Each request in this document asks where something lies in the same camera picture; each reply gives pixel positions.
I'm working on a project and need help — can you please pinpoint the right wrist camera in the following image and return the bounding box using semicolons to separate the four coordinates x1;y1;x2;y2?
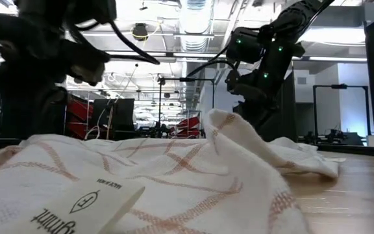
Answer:
226;27;263;65

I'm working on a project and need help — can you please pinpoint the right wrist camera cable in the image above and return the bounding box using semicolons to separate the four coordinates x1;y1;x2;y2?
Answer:
186;42;240;79

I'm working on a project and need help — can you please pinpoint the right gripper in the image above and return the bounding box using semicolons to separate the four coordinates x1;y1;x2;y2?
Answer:
225;42;306;133

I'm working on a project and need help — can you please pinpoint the long ceiling light strip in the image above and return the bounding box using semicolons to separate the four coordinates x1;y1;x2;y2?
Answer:
104;50;368;63

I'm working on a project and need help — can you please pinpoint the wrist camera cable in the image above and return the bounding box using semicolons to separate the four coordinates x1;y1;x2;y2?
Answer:
186;42;240;79
107;19;161;65

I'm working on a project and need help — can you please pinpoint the silver ventilation duct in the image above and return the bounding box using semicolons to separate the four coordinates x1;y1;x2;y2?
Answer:
177;0;215;55

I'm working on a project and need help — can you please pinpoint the small red rack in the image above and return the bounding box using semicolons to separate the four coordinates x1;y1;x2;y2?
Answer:
173;116;201;138

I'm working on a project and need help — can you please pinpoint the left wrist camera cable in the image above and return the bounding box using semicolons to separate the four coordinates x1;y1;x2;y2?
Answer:
107;19;161;65

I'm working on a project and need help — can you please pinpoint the black gantry frame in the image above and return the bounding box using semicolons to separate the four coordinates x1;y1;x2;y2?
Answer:
312;83;369;137
157;77;216;137

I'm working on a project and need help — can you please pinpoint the black screen panel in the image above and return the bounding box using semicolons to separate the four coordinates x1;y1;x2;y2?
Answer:
92;98;136;140

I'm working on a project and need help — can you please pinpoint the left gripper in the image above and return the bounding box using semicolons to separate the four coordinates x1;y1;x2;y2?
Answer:
0;19;112;87

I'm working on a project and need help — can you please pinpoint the black ceiling device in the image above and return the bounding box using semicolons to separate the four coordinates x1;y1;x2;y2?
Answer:
131;21;149;42

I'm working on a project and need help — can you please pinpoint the dark equipment on distant table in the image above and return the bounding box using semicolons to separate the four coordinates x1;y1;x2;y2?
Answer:
299;128;365;146

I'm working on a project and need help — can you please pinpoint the white towel with red grid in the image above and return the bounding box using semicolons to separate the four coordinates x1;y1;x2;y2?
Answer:
0;109;341;234

